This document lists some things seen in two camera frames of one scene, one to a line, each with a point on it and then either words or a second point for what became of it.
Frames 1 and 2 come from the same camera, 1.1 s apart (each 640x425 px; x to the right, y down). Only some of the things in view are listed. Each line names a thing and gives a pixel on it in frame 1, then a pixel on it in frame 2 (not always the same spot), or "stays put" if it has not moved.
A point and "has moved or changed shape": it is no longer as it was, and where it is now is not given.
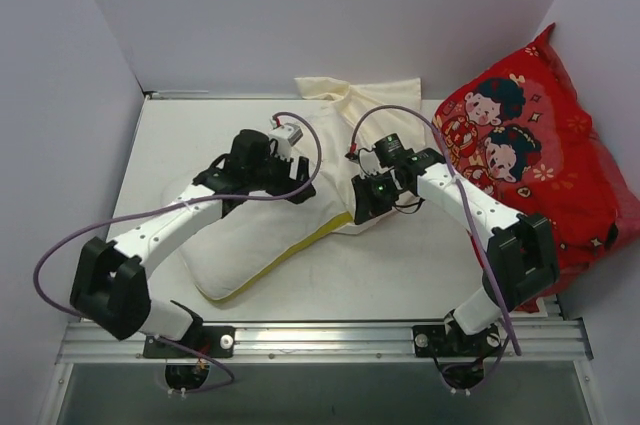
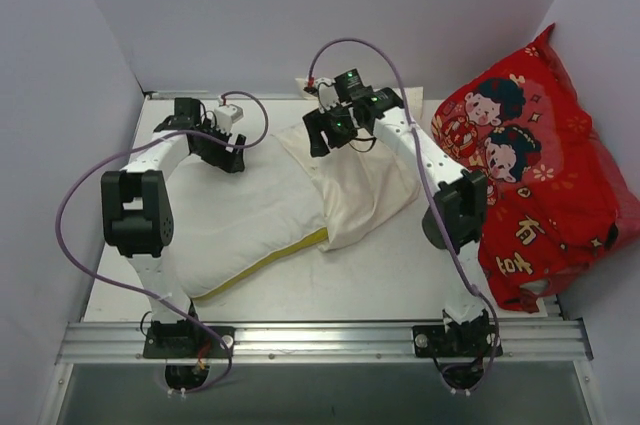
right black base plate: (432, 341) stays put
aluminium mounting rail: (111, 344) stays put
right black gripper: (364, 198) -> (326, 121)
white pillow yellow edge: (235, 252) has moved or changed shape
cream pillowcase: (350, 118) has moved or changed shape
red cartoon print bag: (531, 132) stays put
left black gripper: (295, 180) -> (218, 150)
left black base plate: (211, 341) stays put
